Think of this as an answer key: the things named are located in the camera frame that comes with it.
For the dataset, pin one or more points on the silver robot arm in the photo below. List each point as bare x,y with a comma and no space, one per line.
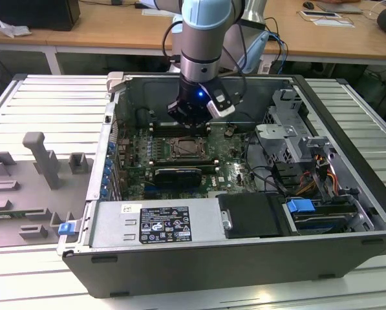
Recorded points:
199,48

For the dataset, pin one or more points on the CPU socket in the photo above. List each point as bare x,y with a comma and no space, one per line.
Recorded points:
170,158

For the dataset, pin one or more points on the black RAM slot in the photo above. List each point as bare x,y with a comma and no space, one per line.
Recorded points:
186,163

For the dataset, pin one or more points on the round coin battery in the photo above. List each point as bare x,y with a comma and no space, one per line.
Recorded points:
229,130

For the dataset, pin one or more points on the black expansion card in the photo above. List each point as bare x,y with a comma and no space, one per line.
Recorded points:
176,177

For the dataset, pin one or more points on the green motherboard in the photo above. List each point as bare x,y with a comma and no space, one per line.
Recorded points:
231,174

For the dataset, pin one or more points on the grey metal drive cage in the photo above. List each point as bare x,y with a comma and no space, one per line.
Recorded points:
286,142

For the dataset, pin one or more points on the wooden desk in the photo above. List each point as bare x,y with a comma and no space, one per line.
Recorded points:
115,32

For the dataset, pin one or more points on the black plastic shroud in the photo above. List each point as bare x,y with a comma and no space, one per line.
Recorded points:
251,216

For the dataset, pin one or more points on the silver power supply with label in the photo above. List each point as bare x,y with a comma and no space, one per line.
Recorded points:
108,226

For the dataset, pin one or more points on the hard disk in blue carrier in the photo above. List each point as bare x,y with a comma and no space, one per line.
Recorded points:
299,206

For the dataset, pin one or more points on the black computer mouse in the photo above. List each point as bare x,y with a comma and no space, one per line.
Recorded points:
308,4

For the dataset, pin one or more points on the black open PC case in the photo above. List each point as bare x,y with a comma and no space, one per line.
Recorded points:
212,268

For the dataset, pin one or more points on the white flat device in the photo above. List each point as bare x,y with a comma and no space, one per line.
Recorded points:
318,14

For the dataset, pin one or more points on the blue case latch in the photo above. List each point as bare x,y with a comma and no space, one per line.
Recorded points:
66,228

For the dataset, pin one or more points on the grey laptop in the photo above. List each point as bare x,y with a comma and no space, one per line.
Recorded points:
338,7

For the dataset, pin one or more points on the black box on desk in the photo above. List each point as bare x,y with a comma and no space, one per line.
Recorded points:
34,13

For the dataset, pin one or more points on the grey parts rack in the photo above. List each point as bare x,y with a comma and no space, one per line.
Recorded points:
24,200

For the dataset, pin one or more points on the crumpled white paper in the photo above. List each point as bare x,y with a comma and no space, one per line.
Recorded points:
13,29

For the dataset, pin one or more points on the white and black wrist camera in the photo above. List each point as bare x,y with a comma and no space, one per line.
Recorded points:
221,106

